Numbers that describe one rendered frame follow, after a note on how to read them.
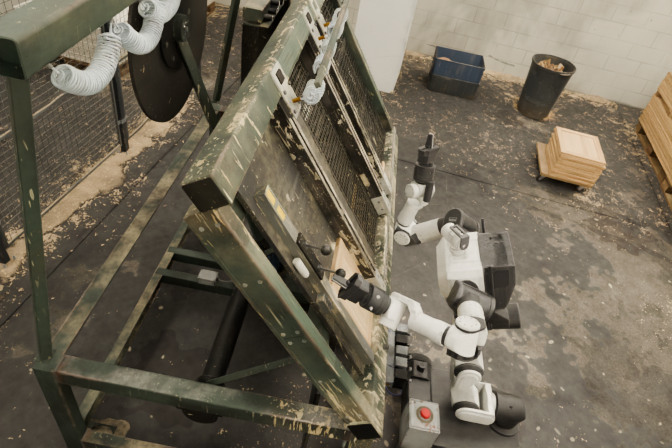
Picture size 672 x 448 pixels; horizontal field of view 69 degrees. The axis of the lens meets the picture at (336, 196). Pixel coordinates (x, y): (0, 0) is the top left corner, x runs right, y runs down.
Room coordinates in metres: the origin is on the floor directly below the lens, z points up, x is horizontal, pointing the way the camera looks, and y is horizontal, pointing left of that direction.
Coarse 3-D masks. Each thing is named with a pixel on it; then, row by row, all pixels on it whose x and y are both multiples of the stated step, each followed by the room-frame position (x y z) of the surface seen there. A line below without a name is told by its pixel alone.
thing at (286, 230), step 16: (256, 192) 1.19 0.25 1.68; (272, 192) 1.21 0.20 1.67; (272, 208) 1.16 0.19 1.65; (272, 224) 1.16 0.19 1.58; (288, 224) 1.19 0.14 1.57; (288, 240) 1.16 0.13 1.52; (304, 256) 1.17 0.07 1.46; (320, 288) 1.16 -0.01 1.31; (336, 304) 1.17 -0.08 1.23; (336, 320) 1.16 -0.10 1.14; (352, 320) 1.21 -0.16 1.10; (352, 336) 1.16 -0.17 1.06; (368, 352) 1.18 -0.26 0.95
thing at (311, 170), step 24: (288, 96) 1.54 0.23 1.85; (312, 96) 1.55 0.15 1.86; (288, 120) 1.53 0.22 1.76; (288, 144) 1.53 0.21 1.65; (312, 168) 1.53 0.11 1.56; (312, 192) 1.53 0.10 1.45; (336, 216) 1.53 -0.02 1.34; (360, 240) 1.58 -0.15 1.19; (360, 264) 1.53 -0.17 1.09; (384, 288) 1.55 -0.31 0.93
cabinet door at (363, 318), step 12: (336, 240) 1.51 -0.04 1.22; (336, 252) 1.43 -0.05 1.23; (348, 252) 1.52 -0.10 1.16; (336, 264) 1.37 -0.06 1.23; (348, 264) 1.46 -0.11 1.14; (348, 276) 1.41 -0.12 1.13; (336, 288) 1.27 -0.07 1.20; (348, 300) 1.30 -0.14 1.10; (360, 312) 1.34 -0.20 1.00; (360, 324) 1.28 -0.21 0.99
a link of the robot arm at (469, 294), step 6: (468, 288) 1.26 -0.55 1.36; (468, 294) 1.22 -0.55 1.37; (474, 294) 1.24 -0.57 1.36; (480, 294) 1.25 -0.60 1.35; (462, 300) 1.19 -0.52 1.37; (468, 300) 1.18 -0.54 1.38; (474, 300) 1.18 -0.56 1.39; (480, 300) 1.22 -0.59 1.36; (486, 300) 1.23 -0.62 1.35; (456, 306) 1.21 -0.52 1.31; (486, 306) 1.21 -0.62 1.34; (486, 312) 1.19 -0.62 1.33
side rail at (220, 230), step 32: (192, 224) 0.92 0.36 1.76; (224, 224) 0.92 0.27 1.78; (224, 256) 0.92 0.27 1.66; (256, 256) 0.94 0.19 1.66; (256, 288) 0.92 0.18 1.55; (288, 320) 0.92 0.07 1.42; (320, 352) 0.92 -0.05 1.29; (320, 384) 0.92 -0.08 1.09; (352, 384) 0.95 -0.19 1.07; (352, 416) 0.92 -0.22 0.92
